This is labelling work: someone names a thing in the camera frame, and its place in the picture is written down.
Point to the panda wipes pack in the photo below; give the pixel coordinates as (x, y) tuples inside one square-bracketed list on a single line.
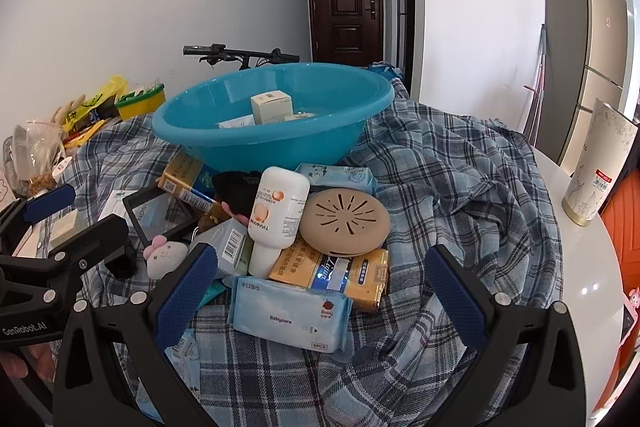
[(321, 177)]

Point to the orange chair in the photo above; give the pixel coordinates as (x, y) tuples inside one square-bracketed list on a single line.
[(621, 216)]

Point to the yellow gold packet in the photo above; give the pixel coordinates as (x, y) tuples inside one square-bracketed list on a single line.
[(362, 279)]

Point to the black plush toy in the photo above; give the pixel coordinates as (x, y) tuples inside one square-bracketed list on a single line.
[(237, 189)]

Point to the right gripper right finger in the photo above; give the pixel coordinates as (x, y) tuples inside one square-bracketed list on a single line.
[(549, 388)]

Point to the gold slim carton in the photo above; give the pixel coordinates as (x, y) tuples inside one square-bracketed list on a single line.
[(189, 180)]

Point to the beige white square box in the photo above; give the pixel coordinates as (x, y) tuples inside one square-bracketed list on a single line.
[(272, 106)]

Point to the small white printed box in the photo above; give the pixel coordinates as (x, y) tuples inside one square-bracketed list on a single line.
[(67, 227)]

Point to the beige stuffed animal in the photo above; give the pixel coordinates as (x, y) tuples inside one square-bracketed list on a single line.
[(61, 113)]

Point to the teal tube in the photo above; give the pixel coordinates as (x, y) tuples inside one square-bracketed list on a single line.
[(213, 291)]

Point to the clear zip bag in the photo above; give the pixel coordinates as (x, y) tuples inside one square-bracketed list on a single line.
[(31, 150)]

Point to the white blue Raison box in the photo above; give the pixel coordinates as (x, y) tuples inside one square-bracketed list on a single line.
[(115, 205)]

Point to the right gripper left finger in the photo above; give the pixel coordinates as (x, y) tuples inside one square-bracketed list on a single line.
[(90, 387)]

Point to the steel refrigerator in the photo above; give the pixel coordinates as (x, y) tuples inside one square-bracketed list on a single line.
[(587, 43)]

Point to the grey card sleeve box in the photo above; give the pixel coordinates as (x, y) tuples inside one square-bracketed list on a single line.
[(233, 248)]

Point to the blue plaid cloth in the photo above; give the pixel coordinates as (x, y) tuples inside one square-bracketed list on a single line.
[(470, 185)]

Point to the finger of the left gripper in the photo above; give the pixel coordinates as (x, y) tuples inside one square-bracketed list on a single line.
[(57, 278), (22, 214)]

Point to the pale green printed box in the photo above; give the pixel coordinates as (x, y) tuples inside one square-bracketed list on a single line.
[(238, 122)]

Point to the beige round vented disc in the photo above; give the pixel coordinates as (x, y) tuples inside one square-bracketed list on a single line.
[(343, 222)]

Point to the dark brown door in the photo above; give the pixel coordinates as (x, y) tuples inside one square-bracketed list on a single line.
[(347, 32)]

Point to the blue shopping bag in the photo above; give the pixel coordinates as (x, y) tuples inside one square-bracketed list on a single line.
[(386, 70)]

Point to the black display frame case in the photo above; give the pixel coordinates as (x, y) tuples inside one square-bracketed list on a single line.
[(153, 212)]

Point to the white tissue pack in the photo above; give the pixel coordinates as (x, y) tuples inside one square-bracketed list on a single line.
[(298, 116)]

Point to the yellow green bin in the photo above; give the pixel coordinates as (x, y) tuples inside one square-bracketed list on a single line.
[(140, 102)]

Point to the black bicycle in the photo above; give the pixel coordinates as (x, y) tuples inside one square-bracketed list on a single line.
[(220, 53)]

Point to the brown braided plush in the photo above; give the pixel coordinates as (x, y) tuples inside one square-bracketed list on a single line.
[(41, 183)]

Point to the yellow plastic bag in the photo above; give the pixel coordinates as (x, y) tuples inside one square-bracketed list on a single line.
[(101, 106)]

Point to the white lotion bottle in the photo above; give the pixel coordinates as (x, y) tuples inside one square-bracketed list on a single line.
[(274, 221)]

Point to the pink white plush toy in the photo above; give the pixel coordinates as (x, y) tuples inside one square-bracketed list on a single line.
[(163, 256)]

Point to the blue wet wipes pack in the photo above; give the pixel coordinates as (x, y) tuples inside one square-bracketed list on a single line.
[(296, 317)]

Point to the blue plastic basin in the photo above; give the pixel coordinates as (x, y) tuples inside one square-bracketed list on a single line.
[(343, 98)]

